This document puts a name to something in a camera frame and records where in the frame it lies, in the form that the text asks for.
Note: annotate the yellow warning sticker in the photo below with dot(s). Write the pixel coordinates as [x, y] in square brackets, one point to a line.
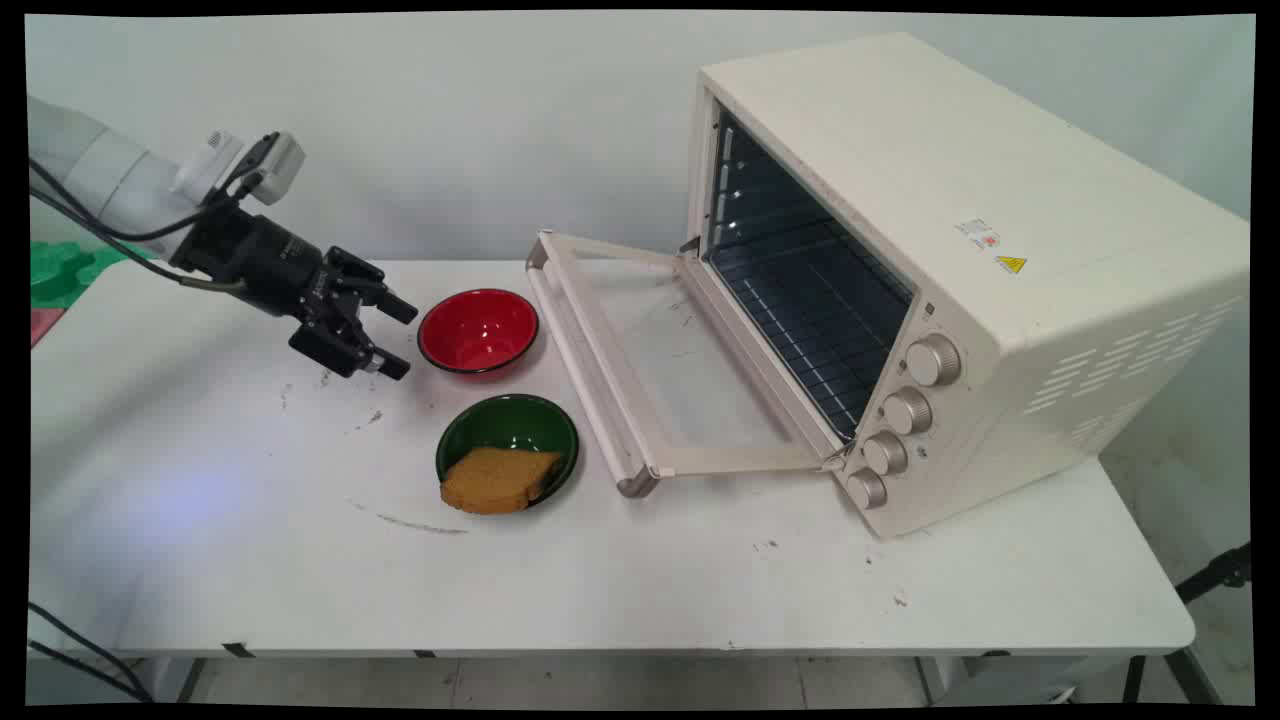
[1011, 264]

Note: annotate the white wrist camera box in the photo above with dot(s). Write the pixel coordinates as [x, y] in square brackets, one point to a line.
[245, 165]

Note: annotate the red bowl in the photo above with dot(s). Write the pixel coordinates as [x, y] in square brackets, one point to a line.
[478, 331]

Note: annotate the white label sticker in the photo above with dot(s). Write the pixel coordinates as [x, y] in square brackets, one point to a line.
[978, 233]

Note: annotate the brown toast slice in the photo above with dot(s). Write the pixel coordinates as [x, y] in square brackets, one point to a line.
[497, 481]

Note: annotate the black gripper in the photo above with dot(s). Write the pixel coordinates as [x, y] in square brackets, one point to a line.
[262, 261]

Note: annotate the green bowl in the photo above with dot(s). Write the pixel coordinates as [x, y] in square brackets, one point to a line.
[508, 430]

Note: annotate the black tripod leg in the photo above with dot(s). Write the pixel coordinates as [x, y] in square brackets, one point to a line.
[1213, 573]

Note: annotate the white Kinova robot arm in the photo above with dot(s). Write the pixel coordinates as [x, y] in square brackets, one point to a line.
[100, 175]

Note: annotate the green foam mat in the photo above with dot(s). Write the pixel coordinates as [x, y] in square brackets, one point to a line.
[60, 268]

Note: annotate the cream toaster oven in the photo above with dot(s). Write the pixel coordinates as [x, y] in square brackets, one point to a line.
[1000, 250]

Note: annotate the large silver oven knob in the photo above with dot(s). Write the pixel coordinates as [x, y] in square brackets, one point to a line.
[933, 360]

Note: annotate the black table leg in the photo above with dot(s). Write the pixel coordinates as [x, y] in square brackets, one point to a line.
[1160, 675]

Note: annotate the pink foam mat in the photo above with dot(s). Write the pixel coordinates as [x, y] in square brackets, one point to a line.
[42, 323]

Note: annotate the glass oven door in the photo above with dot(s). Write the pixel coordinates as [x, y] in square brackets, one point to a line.
[640, 360]

